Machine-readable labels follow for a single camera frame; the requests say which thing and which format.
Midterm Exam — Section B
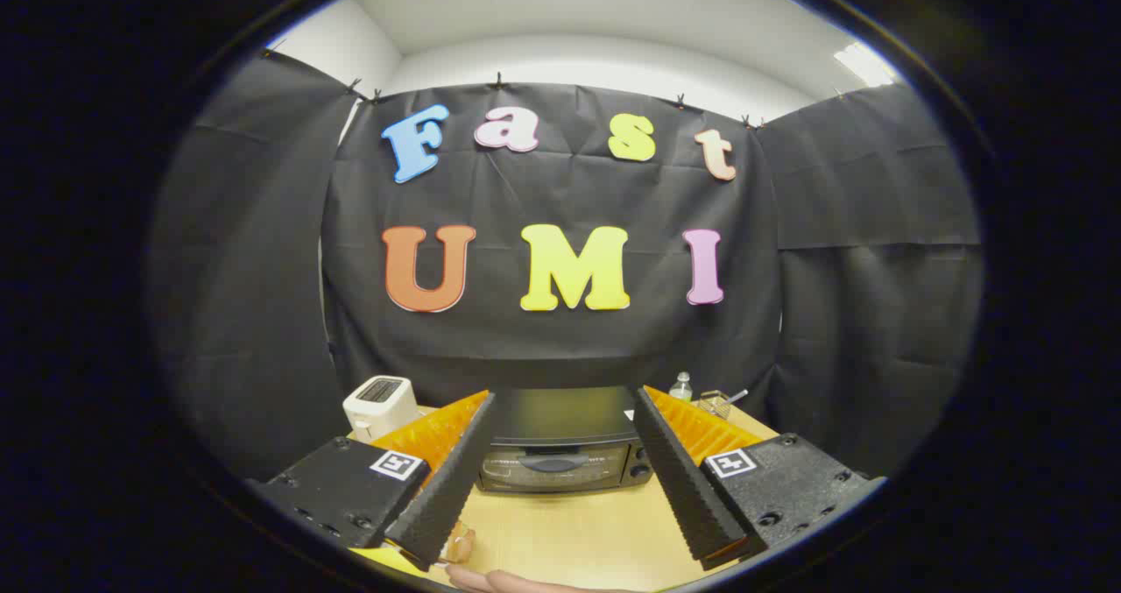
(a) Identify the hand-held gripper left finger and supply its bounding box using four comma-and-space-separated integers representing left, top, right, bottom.
248, 389, 497, 579

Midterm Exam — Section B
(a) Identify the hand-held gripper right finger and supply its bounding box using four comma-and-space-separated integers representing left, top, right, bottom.
632, 385, 887, 572

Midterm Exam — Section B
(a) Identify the white bread sandwich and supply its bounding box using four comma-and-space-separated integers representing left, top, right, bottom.
441, 524, 477, 565

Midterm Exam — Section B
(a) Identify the black toaster oven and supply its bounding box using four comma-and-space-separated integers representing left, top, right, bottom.
477, 386, 655, 495

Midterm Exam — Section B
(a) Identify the white pop-up toaster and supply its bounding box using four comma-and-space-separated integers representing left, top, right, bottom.
342, 375, 422, 443

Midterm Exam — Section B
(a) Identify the small ceiling light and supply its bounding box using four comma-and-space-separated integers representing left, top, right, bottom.
834, 43, 899, 88

